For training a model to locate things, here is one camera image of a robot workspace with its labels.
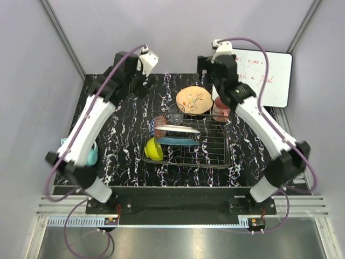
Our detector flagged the orange bird pattern plate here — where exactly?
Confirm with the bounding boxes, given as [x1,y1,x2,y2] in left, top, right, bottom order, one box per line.
[176,86,213,115]

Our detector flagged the white watermelon pattern plate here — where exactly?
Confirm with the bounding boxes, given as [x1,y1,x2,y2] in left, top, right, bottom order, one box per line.
[155,125,200,134]

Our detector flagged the yellow green bowl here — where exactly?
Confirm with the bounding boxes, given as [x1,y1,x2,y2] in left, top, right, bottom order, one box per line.
[144,137,163,161]

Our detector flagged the teal scalloped plate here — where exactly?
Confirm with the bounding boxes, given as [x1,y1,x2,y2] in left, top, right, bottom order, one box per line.
[155,137,199,146]

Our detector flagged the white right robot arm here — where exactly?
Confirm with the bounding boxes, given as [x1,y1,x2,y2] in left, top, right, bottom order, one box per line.
[197,54,311,214]

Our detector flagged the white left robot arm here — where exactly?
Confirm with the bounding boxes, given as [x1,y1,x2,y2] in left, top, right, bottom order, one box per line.
[45,47,159,214]

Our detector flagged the white dry erase board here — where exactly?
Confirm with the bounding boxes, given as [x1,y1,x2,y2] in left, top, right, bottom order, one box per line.
[233,49,293,108]

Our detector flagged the blue red patterned bowl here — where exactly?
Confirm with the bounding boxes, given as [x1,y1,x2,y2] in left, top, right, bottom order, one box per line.
[149,115,168,138]

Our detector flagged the pink ceramic mug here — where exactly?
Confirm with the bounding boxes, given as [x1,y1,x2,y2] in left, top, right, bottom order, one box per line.
[212,97,230,122]

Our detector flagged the clear drinking glass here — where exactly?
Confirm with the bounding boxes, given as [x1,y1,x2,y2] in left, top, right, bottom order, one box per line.
[168,104,184,125]

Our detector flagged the teal cat ear headphones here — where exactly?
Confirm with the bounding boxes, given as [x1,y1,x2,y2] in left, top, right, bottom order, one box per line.
[64,140,98,167]

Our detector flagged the left controller board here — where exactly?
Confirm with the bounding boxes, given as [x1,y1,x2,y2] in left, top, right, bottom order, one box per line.
[104,215,119,226]

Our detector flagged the controller board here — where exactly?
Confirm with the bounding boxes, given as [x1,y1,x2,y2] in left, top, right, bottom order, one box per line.
[249,217,266,229]
[104,215,119,226]

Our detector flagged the right controller board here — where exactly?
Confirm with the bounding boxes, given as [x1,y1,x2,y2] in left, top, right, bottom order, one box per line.
[249,217,266,229]

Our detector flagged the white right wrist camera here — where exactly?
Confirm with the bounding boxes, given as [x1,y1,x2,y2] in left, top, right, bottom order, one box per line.
[211,39,233,64]

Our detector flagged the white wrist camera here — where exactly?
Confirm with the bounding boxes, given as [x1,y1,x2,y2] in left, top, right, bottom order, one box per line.
[137,45,159,77]
[211,39,233,64]

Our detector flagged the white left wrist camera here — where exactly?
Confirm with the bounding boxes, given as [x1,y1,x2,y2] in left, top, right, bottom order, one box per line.
[137,45,159,77]

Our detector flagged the black wire dish rack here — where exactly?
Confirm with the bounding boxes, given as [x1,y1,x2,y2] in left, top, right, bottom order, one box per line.
[138,112,232,169]

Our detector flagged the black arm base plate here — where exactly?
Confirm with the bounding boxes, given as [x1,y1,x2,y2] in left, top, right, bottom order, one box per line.
[86,186,277,216]

